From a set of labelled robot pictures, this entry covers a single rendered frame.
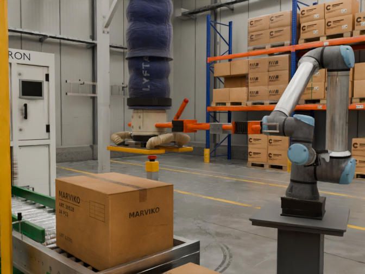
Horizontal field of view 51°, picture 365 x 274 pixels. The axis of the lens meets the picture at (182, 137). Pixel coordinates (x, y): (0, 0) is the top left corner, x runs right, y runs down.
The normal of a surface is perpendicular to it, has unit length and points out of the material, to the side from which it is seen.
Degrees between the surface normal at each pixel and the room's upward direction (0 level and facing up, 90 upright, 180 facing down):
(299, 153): 89
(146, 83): 77
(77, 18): 90
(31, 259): 90
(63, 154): 90
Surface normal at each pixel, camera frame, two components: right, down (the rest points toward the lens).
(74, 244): -0.74, 0.04
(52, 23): 0.70, 0.04
